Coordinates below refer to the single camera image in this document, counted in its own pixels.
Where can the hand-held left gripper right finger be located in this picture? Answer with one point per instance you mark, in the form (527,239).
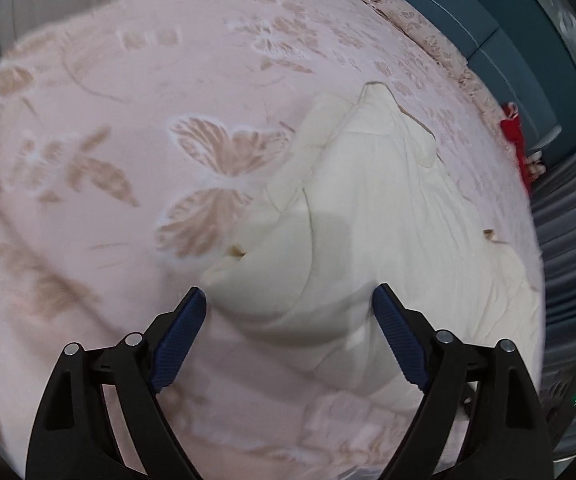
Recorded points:
(400,340)

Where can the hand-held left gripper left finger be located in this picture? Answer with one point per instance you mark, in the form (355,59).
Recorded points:
(178,345)

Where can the cream quilted jacket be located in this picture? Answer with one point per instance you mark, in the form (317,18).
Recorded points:
(358,200)

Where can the small plush toy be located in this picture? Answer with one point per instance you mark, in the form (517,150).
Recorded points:
(534,164)

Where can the red clothing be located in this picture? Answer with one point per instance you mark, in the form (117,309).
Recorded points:
(513,130)

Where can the pink floral bedspread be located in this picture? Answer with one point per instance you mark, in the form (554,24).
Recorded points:
(118,110)

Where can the blue upholstered headboard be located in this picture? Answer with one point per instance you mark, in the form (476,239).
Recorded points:
(468,10)

